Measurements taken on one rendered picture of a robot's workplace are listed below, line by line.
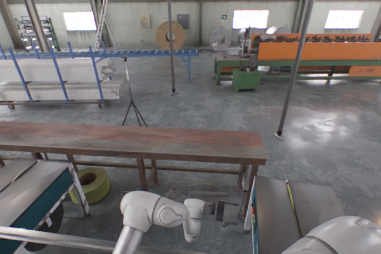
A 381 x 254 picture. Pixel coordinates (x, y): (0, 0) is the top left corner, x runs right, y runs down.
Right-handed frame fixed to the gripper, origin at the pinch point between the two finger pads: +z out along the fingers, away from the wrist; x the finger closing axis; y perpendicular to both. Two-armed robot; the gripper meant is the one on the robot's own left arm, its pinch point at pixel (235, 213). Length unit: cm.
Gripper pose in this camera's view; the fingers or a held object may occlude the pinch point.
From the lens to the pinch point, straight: 160.2
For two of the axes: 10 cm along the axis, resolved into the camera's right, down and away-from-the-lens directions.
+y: 0.9, 6.3, 7.7
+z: 9.7, 1.0, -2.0
